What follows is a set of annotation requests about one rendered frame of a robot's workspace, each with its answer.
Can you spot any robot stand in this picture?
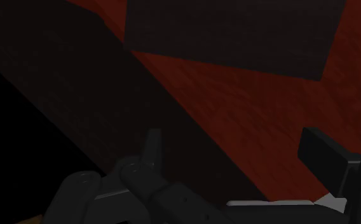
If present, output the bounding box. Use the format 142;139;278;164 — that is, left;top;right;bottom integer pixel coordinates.
123;0;348;82

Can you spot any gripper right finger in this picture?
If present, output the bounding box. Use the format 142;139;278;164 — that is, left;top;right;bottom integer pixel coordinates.
297;127;361;224

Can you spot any dark brown furniture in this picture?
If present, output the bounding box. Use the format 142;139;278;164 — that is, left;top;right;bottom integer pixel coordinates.
0;0;268;207

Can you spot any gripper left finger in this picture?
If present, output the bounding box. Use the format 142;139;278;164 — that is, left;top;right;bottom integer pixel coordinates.
43;128;233;224

